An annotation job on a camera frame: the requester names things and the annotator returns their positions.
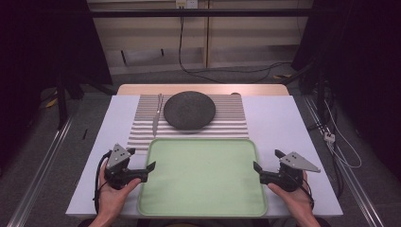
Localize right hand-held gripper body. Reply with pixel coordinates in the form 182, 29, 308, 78
259, 151, 322, 193

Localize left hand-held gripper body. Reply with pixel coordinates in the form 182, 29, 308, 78
103, 143, 149, 191

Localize green tray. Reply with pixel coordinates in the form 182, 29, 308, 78
136, 137, 269, 218

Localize person's right hand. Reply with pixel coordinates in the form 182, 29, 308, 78
267, 170, 317, 219

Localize person's left hand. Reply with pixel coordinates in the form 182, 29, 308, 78
97, 162, 143, 219

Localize white table cover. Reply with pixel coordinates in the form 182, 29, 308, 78
65, 95, 344, 219

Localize silver fork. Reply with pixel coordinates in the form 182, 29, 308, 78
151, 93, 164, 138

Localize grey striped placemat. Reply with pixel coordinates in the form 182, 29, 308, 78
126, 94, 251, 156

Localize dark grey round plate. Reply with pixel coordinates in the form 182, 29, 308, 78
163, 90, 218, 131

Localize black metal stand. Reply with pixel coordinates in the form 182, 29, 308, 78
54, 70, 85, 131

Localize wooden table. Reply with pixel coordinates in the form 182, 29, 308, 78
115, 83, 290, 96

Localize black curtain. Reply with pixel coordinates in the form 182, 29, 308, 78
290, 0, 401, 183
0, 0, 113, 173

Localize black horizontal bar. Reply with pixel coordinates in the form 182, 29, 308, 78
89, 8, 318, 19

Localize left hand-held gripper cable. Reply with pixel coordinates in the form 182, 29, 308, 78
92, 149, 113, 215

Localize hand-held gripper cable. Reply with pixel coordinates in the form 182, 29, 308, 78
298, 176, 316, 211
92, 149, 113, 215

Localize right hand-held gripper cable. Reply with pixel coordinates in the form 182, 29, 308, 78
298, 176, 316, 211

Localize aluminium floor rail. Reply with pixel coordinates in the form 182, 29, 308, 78
6, 115, 76, 227
303, 95, 386, 227

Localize white cable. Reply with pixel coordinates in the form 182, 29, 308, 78
323, 99, 363, 169

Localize black wall cable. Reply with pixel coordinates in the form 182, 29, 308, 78
177, 15, 293, 85

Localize white wall socket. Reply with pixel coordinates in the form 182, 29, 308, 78
175, 0, 200, 9

